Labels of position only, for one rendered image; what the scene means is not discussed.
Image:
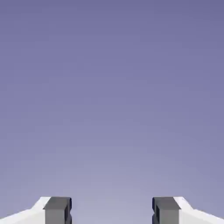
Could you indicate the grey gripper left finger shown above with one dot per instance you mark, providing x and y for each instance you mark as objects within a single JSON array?
[{"x": 56, "y": 210}]

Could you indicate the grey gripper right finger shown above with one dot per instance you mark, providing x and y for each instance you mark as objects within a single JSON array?
[{"x": 168, "y": 210}]

